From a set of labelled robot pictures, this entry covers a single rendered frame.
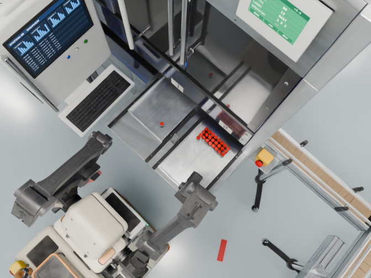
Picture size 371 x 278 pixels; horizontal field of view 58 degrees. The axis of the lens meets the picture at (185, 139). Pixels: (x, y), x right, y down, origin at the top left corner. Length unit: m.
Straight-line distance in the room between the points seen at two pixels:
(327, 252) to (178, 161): 1.10
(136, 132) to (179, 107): 0.28
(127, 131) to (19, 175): 1.31
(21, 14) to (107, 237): 0.90
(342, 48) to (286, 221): 2.08
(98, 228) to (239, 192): 1.61
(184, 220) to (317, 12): 0.71
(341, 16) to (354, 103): 2.46
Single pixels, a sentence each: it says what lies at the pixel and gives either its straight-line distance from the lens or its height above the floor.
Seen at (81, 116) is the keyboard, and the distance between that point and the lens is 2.01.
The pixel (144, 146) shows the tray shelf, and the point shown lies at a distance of 1.84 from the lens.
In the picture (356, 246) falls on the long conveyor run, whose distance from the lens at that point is 1.98.
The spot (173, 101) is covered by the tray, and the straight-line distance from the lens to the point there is 1.91.
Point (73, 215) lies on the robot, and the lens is 1.33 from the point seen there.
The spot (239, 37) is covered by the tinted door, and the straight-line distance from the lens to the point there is 1.09.
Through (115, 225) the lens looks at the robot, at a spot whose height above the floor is 1.34.
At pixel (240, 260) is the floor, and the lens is 2.72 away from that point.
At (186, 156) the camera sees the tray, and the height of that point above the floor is 0.88.
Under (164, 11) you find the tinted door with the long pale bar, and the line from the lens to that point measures 1.36.
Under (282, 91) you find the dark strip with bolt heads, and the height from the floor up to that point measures 1.67.
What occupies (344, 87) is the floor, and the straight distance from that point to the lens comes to 3.26.
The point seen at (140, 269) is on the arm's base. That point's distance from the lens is 1.45.
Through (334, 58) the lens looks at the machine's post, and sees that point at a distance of 0.89.
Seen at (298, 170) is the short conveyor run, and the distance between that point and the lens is 1.87.
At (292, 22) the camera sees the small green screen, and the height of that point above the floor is 1.97.
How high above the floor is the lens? 2.66
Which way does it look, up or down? 75 degrees down
